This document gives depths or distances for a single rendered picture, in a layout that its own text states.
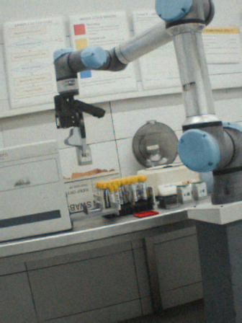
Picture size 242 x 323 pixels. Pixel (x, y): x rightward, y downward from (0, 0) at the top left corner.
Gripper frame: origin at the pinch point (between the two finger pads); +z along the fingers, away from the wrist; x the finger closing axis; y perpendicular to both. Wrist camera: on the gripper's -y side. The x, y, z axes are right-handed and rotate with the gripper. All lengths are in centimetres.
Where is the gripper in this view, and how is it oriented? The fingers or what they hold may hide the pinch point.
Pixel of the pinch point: (83, 151)
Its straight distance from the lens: 172.1
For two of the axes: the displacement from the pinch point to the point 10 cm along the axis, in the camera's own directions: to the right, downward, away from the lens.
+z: 1.5, 9.9, 0.5
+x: 3.1, 0.0, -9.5
